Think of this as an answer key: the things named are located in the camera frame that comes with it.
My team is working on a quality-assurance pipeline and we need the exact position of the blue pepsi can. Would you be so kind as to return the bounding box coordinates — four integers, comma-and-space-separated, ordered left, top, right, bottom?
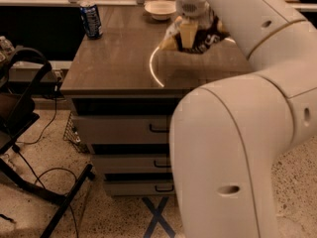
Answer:
80, 1, 102, 39

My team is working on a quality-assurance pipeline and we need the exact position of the white bowl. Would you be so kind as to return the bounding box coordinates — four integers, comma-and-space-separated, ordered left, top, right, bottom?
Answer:
145, 0, 176, 21

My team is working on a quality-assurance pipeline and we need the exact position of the black floor cable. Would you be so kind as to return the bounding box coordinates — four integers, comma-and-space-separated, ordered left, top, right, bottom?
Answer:
13, 82, 80, 238

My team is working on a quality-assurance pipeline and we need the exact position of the blue tape cross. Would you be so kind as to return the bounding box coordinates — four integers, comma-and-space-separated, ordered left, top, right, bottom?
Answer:
142, 196, 176, 238

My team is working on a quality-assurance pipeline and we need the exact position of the grey drawer cabinet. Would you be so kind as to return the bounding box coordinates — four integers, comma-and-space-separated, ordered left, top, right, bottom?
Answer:
59, 5, 256, 197

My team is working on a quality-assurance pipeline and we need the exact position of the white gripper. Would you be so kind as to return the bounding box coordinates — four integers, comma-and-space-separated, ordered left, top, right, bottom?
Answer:
175, 0, 228, 49

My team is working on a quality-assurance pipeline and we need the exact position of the brown yellow chip bag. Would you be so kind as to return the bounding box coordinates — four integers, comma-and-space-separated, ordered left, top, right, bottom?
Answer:
158, 14, 229, 55

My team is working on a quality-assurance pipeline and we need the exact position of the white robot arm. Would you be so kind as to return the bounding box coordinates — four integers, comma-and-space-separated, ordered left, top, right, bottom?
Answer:
169, 0, 317, 238

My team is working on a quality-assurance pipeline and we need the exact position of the black folding chair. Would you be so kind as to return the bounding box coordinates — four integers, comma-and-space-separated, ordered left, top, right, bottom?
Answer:
0, 47, 95, 238

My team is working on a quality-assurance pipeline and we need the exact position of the top grey drawer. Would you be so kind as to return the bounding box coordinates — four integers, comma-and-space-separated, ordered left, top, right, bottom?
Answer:
72, 115, 170, 144

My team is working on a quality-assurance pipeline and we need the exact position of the middle grey drawer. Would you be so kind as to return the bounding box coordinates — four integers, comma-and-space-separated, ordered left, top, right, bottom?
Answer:
92, 154, 171, 174

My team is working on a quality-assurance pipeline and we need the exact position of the wire mesh basket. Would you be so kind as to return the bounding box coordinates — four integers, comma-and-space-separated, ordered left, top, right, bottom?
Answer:
62, 114, 89, 154

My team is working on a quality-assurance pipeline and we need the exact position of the bottom grey drawer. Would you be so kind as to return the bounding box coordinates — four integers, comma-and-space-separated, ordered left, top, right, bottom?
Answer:
104, 179, 175, 196

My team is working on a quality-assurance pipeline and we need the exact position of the grey drawer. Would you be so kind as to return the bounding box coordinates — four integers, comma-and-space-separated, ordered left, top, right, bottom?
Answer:
104, 179, 175, 196
72, 115, 170, 144
92, 154, 171, 174

